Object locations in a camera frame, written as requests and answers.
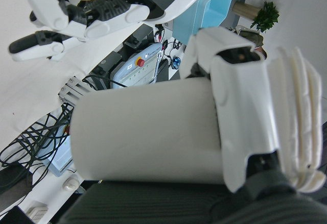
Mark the green artificial plant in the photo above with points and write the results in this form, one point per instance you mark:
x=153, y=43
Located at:
x=267, y=16

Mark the light blue plastic bin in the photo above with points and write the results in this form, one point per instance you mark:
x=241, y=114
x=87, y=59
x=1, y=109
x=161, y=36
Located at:
x=204, y=9

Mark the slim beige paper cup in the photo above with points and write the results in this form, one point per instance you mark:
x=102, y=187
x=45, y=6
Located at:
x=143, y=132

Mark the light blue flat box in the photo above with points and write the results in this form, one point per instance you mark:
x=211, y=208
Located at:
x=61, y=157

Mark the black electronics box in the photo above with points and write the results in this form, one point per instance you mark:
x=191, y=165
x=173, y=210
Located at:
x=139, y=36
x=107, y=63

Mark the olive green bag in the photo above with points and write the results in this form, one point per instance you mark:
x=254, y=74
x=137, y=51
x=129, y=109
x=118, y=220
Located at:
x=251, y=36

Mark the small blue object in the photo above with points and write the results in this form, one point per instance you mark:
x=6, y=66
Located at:
x=176, y=62

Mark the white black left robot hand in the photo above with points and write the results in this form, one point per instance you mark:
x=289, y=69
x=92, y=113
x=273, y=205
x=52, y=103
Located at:
x=51, y=14

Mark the teach pendant with red button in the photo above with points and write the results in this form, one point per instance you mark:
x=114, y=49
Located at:
x=138, y=73

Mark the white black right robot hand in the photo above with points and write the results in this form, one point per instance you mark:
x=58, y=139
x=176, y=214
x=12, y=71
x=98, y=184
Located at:
x=245, y=111

